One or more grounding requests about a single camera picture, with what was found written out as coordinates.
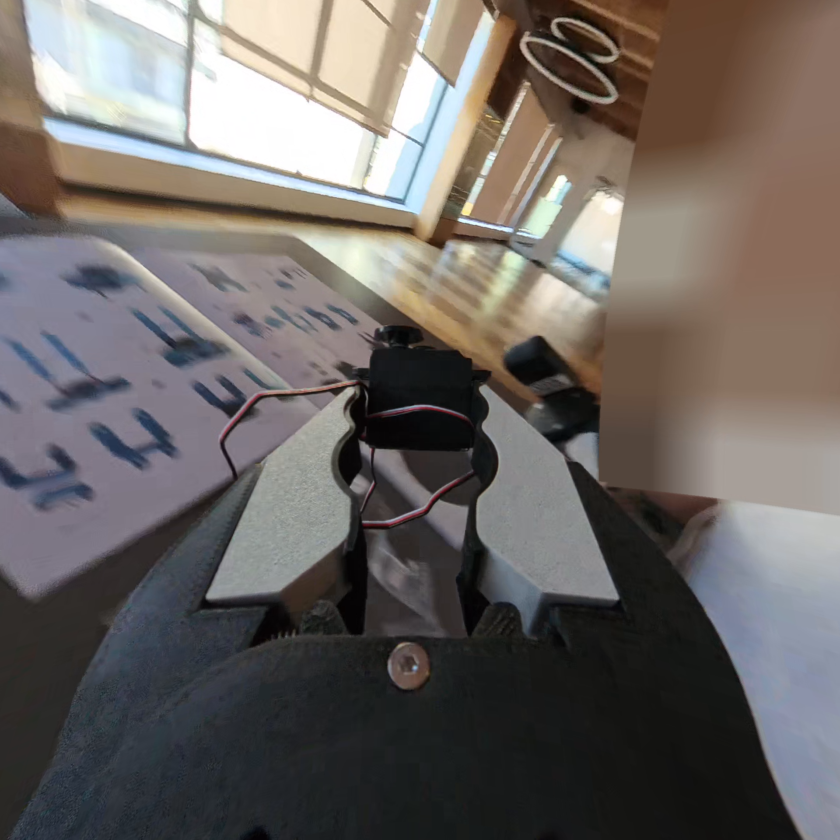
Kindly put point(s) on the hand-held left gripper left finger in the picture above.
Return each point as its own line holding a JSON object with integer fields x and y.
{"x": 282, "y": 518}

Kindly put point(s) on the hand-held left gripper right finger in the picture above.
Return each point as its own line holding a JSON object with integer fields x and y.
{"x": 541, "y": 518}

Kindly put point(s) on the black servo motor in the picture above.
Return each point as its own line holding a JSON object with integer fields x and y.
{"x": 420, "y": 387}

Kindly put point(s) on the dark desk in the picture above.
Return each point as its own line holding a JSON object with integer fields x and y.
{"x": 39, "y": 689}

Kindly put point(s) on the printed instruction booklet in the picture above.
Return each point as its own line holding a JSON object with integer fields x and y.
{"x": 131, "y": 407}

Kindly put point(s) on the large window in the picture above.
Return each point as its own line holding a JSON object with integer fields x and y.
{"x": 262, "y": 124}

